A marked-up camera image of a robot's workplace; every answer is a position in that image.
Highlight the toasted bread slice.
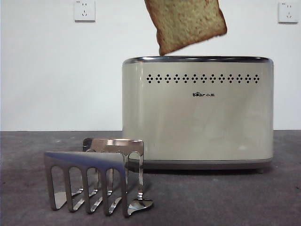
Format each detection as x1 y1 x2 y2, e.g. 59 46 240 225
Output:
143 0 228 57

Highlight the shiny steel toast rack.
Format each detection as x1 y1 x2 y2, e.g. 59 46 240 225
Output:
44 137 155 218

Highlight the cream steel toaster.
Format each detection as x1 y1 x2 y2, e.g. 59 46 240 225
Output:
121 56 275 175

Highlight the white wall socket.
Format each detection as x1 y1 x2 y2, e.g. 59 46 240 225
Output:
278 2 299 24
74 0 96 23

